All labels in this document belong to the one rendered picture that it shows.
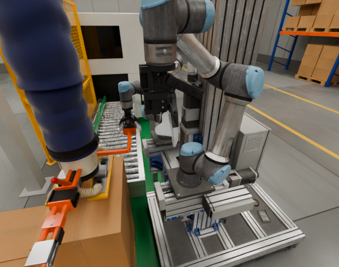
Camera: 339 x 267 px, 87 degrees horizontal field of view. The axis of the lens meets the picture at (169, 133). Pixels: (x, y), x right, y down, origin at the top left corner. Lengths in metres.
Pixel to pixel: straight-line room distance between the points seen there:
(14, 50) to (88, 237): 0.81
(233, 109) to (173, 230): 1.34
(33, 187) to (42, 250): 2.14
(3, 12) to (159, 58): 0.52
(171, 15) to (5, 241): 1.71
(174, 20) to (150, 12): 0.05
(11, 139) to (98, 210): 1.59
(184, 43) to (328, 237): 2.34
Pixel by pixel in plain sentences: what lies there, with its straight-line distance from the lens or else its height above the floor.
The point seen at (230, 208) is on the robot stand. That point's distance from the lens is 1.11.
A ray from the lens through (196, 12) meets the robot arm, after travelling 0.48.
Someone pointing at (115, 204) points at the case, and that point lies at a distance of 1.11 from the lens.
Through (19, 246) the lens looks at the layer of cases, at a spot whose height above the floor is 0.54.
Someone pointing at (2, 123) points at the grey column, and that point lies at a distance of 2.42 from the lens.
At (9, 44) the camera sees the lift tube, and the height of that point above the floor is 1.75.
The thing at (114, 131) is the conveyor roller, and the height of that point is 0.55.
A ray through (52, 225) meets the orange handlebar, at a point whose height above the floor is 1.20.
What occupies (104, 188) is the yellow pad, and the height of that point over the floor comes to 1.08.
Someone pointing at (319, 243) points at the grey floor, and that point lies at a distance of 2.49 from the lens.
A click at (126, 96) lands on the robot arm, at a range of 1.12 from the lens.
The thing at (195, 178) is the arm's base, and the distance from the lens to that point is 1.00.
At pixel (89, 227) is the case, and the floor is 0.94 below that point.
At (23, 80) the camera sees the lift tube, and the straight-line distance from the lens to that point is 0.84.
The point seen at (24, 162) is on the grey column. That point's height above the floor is 0.46.
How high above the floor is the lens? 1.80
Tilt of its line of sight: 31 degrees down
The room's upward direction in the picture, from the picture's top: straight up
